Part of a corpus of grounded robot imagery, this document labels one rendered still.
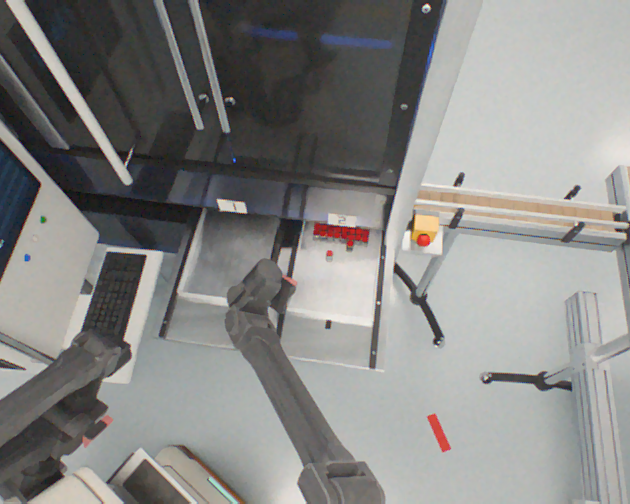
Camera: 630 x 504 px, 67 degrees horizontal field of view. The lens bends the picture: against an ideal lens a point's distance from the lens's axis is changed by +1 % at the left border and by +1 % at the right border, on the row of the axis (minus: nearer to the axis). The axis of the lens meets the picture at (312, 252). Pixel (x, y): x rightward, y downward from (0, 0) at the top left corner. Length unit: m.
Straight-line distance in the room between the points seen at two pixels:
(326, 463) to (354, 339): 0.75
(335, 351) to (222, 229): 0.55
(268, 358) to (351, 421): 1.45
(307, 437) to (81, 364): 0.44
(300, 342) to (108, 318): 0.62
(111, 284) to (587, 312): 1.70
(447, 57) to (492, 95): 2.41
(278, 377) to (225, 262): 0.78
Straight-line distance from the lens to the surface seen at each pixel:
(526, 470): 2.41
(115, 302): 1.64
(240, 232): 1.57
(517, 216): 1.63
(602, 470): 1.92
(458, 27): 0.92
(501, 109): 3.29
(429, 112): 1.05
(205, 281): 1.52
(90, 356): 0.97
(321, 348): 1.41
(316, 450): 0.73
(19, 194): 1.44
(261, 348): 0.86
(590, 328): 2.03
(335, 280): 1.48
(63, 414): 1.10
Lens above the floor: 2.24
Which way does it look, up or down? 63 degrees down
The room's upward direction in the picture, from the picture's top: 2 degrees counter-clockwise
